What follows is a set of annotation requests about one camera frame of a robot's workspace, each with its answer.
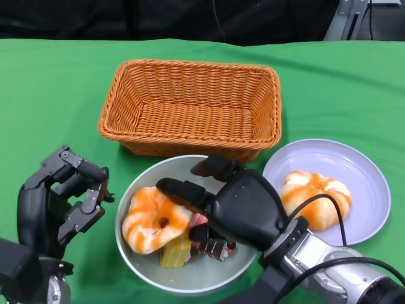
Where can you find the black backdrop cloth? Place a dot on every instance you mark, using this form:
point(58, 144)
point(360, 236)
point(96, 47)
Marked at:
point(95, 19)

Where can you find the pale grey-green bowl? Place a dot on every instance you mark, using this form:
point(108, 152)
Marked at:
point(177, 171)

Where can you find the white round plate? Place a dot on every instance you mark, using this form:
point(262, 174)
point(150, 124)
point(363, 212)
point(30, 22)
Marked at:
point(364, 177)

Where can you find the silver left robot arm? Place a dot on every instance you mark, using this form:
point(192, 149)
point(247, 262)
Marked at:
point(57, 288)

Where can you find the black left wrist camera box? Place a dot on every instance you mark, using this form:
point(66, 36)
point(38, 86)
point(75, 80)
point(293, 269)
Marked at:
point(16, 272)

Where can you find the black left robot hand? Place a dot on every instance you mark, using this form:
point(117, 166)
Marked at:
point(34, 215)

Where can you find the yellow striped cake slice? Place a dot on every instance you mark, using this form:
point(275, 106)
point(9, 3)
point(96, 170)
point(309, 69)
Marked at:
point(174, 253)

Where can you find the grey metal stand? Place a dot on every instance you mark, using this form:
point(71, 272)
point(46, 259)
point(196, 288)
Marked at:
point(338, 25)

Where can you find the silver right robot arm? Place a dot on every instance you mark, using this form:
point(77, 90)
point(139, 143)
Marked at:
point(332, 269)

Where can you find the round orange striped bun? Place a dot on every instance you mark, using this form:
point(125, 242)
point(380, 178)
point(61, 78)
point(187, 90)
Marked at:
point(300, 187)

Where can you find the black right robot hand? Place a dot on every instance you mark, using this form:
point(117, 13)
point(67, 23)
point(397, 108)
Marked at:
point(250, 209)

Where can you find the brown striped cake slice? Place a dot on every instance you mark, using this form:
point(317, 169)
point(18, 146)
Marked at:
point(215, 250)

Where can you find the orange wicker basket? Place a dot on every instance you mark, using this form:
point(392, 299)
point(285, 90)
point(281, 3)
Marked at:
point(190, 120)

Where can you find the pink striped cake slice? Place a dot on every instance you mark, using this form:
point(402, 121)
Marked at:
point(198, 219)

